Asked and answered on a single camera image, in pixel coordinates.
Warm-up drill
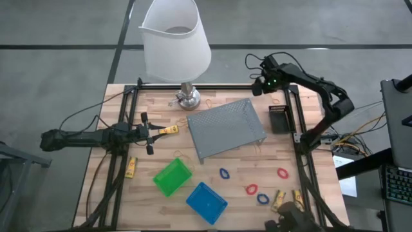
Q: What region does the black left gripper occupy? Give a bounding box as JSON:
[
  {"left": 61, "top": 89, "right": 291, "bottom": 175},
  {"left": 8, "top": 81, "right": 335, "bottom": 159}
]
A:
[{"left": 136, "top": 111, "right": 169, "bottom": 156}]

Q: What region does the yellow crayon box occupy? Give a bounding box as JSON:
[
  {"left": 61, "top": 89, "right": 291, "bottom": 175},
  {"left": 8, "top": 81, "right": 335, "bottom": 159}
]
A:
[
  {"left": 124, "top": 157, "right": 138, "bottom": 179},
  {"left": 159, "top": 124, "right": 180, "bottom": 135},
  {"left": 270, "top": 189, "right": 286, "bottom": 213},
  {"left": 292, "top": 189, "right": 305, "bottom": 209}
]

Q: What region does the grey perforated metal riser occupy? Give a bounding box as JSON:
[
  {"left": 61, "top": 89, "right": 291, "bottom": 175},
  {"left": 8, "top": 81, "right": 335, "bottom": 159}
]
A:
[{"left": 185, "top": 98, "right": 268, "bottom": 165}]

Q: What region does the blue plastic basket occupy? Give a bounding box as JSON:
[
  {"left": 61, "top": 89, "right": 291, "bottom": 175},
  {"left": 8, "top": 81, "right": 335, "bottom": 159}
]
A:
[{"left": 185, "top": 181, "right": 229, "bottom": 226}]

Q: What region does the black desk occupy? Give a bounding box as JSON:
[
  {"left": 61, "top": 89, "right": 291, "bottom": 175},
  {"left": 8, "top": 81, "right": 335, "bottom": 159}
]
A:
[{"left": 335, "top": 148, "right": 412, "bottom": 232}]

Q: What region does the black plastic basket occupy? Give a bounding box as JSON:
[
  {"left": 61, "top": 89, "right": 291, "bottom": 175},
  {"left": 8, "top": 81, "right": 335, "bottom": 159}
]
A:
[{"left": 268, "top": 104, "right": 296, "bottom": 135}]

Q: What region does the green plastic basket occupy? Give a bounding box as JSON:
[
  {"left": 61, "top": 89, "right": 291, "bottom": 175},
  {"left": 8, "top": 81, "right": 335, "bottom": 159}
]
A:
[{"left": 152, "top": 157, "right": 193, "bottom": 198}]

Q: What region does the white shade table lamp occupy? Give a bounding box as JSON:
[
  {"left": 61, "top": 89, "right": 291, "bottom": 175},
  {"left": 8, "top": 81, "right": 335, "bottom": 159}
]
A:
[{"left": 138, "top": 0, "right": 212, "bottom": 111}]

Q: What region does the white paper sheet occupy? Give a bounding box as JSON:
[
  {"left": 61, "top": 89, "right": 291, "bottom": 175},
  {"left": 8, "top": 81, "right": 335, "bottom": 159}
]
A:
[{"left": 332, "top": 154, "right": 358, "bottom": 198}]

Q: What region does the grey metal stand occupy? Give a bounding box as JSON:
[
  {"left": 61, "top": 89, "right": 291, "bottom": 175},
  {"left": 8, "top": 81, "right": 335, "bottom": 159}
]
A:
[{"left": 0, "top": 140, "right": 52, "bottom": 232}]

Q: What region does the black backlit keyboard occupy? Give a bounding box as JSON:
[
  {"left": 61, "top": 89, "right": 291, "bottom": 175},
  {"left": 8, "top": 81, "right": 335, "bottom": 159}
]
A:
[{"left": 382, "top": 163, "right": 412, "bottom": 206}]

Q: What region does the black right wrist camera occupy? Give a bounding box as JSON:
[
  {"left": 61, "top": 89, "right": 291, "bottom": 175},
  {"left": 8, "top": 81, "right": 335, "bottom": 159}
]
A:
[{"left": 263, "top": 54, "right": 278, "bottom": 70}]

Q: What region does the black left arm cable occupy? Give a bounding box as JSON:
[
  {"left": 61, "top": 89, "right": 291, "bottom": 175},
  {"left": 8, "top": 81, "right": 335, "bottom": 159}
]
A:
[{"left": 59, "top": 77, "right": 142, "bottom": 131}]

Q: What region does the yellow cable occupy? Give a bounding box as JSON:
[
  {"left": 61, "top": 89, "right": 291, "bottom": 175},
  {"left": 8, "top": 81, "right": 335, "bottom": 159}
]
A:
[{"left": 334, "top": 114, "right": 387, "bottom": 155}]

